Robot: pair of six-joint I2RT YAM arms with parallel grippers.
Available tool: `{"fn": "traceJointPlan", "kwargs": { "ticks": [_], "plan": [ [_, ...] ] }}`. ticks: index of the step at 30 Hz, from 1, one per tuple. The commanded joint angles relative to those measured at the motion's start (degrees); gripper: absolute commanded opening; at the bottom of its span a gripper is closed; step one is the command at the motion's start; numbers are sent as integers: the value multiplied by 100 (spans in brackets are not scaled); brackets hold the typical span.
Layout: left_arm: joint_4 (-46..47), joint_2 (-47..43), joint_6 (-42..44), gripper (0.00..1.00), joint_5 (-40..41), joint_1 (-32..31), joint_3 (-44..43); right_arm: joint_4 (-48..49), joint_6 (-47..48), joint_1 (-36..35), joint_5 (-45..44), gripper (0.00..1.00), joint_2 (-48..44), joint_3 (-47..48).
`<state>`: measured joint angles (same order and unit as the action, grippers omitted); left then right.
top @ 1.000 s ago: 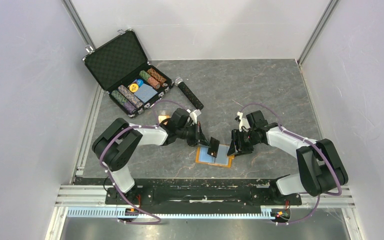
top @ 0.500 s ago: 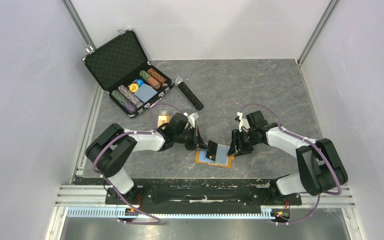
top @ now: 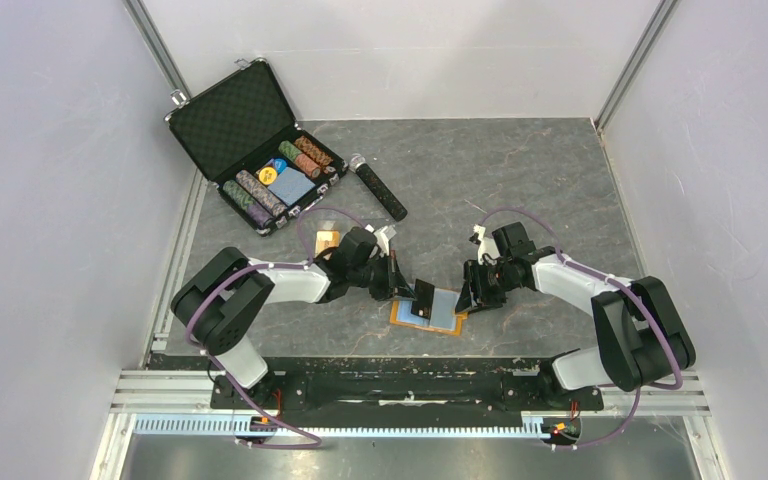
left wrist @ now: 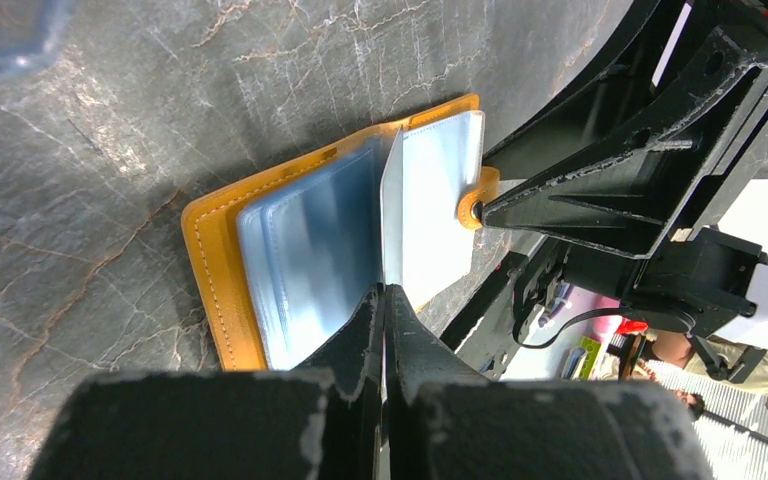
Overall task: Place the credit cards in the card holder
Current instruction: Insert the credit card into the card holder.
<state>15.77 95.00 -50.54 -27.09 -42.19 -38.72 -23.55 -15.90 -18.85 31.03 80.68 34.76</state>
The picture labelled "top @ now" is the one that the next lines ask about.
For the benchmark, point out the blue card deck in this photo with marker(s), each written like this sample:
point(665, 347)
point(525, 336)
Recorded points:
point(290, 186)

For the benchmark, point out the black poker chip case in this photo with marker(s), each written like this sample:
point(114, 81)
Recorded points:
point(237, 124)

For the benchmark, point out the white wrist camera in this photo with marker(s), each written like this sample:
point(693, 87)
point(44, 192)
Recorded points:
point(383, 237)
point(487, 250)

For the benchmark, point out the purple patterned chip stack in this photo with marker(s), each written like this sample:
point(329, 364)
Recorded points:
point(261, 193)

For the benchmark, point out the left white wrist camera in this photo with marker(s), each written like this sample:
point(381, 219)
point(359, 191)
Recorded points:
point(383, 237)

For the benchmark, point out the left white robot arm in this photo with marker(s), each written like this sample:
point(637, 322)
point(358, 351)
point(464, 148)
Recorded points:
point(220, 303)

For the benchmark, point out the left gold card in case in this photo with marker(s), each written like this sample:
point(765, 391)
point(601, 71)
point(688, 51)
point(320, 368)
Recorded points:
point(326, 239)

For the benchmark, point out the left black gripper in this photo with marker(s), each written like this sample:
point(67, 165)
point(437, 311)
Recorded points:
point(387, 289)

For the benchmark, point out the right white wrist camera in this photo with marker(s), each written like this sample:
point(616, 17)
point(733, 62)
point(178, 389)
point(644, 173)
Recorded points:
point(487, 250)

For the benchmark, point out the black VIP card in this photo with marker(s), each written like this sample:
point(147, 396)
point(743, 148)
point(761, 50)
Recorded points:
point(422, 306)

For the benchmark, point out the yellow poker chip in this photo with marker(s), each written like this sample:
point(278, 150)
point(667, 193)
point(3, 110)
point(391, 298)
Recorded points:
point(267, 175)

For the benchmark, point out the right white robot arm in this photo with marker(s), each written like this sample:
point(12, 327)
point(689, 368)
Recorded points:
point(641, 338)

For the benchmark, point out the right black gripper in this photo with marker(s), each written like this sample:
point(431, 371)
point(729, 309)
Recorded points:
point(474, 291)

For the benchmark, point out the black glitter cylinder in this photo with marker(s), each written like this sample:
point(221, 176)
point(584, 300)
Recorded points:
point(382, 193)

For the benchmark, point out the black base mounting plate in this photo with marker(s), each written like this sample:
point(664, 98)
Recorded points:
point(412, 392)

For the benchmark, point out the green purple chip stack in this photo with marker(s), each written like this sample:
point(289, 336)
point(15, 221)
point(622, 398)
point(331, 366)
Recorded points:
point(247, 203)

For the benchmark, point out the green red chip stack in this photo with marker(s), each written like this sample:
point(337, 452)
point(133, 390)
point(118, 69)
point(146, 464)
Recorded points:
point(300, 159)

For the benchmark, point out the brown patterned chip stack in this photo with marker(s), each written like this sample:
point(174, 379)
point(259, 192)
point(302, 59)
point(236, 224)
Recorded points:
point(313, 151)

